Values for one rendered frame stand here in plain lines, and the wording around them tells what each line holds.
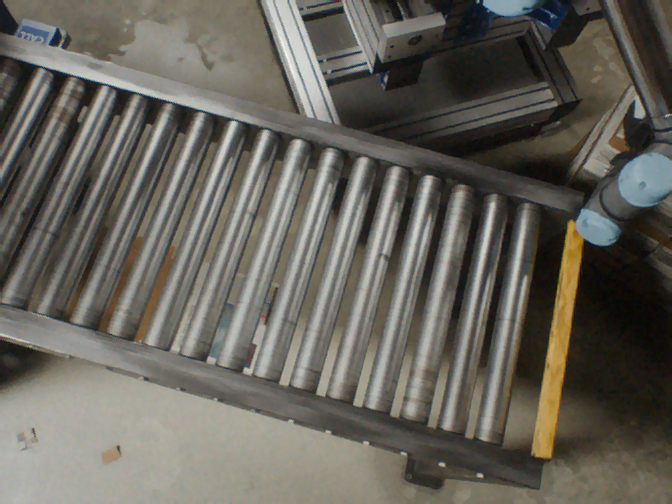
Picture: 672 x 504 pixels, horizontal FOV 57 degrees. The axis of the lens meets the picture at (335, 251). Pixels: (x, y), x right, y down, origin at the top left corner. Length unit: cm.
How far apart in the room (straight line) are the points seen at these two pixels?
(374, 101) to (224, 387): 115
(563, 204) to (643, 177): 23
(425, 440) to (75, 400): 117
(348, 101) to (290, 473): 110
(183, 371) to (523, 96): 140
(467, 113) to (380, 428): 117
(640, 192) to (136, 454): 144
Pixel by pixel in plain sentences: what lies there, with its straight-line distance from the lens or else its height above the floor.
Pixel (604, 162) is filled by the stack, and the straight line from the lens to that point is 164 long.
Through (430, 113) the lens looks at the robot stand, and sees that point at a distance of 194.
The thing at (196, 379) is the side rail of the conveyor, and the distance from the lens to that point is 107.
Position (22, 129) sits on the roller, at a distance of 131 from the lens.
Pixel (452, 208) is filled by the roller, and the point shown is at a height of 79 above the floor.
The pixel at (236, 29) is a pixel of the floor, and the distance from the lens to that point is 236.
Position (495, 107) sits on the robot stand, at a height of 23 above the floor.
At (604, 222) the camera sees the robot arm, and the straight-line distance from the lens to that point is 114.
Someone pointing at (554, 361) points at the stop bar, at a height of 82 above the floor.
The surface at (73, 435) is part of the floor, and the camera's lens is 195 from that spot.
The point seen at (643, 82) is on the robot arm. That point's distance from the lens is 112.
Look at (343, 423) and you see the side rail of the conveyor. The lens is 105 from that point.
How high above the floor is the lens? 185
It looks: 71 degrees down
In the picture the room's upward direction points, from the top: 11 degrees clockwise
